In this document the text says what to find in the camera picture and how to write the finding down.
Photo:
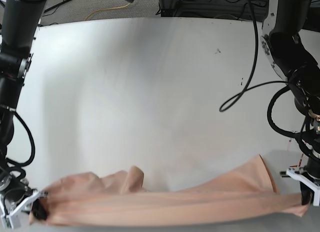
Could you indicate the black tripod stand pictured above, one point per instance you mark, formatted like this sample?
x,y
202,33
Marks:
x,y
51,10

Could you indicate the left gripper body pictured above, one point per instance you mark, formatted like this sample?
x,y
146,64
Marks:
x,y
312,170

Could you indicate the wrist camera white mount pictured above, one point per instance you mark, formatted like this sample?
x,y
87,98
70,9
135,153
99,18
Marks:
x,y
10,219
301,175

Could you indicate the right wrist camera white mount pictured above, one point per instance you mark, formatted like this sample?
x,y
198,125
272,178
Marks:
x,y
10,219

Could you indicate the peach T-shirt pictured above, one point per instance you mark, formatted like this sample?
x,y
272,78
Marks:
x,y
119,200

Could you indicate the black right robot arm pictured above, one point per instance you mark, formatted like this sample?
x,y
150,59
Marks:
x,y
20,21

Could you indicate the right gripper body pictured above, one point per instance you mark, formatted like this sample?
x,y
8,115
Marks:
x,y
14,190

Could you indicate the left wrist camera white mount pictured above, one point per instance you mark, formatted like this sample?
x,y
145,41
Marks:
x,y
301,175

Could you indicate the red tape rectangle marking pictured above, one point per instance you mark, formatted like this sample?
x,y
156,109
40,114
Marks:
x,y
297,157

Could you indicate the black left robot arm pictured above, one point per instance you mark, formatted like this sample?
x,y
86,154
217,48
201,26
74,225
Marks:
x,y
300,72

